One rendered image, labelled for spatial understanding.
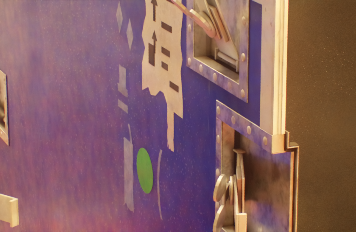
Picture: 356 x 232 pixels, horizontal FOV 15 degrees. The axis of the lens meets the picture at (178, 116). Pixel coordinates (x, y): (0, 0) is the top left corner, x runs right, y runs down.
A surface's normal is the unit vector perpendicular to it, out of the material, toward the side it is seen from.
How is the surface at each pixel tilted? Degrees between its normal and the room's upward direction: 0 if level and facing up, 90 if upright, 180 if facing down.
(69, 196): 90
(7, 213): 90
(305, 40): 90
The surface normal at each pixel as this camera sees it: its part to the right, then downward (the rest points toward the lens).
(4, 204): -0.60, 0.23
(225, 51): -0.85, 0.47
